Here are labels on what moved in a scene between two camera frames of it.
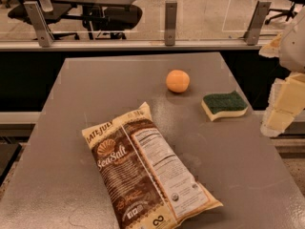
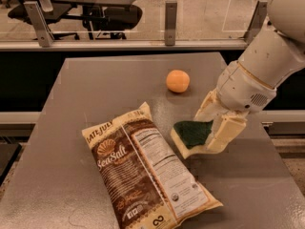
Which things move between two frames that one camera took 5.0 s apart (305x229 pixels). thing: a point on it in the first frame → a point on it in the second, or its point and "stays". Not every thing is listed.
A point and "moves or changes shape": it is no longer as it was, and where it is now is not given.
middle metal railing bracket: x=171 y=23 stays
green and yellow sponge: x=227 y=104 moves or changes shape
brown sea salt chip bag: x=149 y=183 stays
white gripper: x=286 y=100 → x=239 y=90
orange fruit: x=177 y=81 stays
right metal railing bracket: x=256 y=22 stays
